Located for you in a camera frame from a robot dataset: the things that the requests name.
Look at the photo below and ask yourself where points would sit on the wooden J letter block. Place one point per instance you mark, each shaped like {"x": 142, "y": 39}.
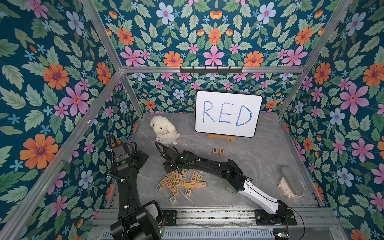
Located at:
{"x": 200, "y": 178}

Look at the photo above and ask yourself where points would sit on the wooden R letter block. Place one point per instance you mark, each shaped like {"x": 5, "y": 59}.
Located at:
{"x": 216, "y": 152}

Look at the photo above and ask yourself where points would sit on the wooden K letter block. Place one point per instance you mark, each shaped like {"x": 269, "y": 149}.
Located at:
{"x": 173, "y": 200}

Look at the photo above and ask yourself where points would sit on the black hook rail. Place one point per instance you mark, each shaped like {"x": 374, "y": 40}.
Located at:
{"x": 211, "y": 70}

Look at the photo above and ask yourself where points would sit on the white plush dog toy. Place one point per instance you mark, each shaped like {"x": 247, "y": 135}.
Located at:
{"x": 165, "y": 131}

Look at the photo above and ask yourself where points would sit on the wooden P letter block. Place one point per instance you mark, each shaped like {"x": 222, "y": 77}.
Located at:
{"x": 188, "y": 192}

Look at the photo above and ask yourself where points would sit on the wooden whiteboard stand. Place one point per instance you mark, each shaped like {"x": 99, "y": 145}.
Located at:
{"x": 214, "y": 136}

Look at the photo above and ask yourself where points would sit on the wooden F letter block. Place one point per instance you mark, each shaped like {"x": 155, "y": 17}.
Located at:
{"x": 195, "y": 173}

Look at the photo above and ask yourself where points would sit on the whiteboard with RED written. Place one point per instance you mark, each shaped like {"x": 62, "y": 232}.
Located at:
{"x": 228, "y": 114}

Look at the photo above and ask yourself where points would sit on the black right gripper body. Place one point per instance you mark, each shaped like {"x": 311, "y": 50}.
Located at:
{"x": 167, "y": 153}

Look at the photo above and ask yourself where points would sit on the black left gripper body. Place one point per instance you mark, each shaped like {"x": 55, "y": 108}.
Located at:
{"x": 138, "y": 158}

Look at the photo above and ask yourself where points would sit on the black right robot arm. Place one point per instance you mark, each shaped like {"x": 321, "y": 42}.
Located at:
{"x": 275, "y": 211}

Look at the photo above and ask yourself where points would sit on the wooden M letter block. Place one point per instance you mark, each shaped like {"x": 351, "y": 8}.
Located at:
{"x": 159, "y": 187}

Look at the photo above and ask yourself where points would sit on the wooden V letter block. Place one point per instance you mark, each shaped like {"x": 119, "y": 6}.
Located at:
{"x": 184, "y": 171}

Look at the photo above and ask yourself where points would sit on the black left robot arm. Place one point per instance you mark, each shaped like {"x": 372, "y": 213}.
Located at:
{"x": 135, "y": 221}

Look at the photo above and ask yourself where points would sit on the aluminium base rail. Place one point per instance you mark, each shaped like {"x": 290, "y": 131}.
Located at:
{"x": 240, "y": 223}

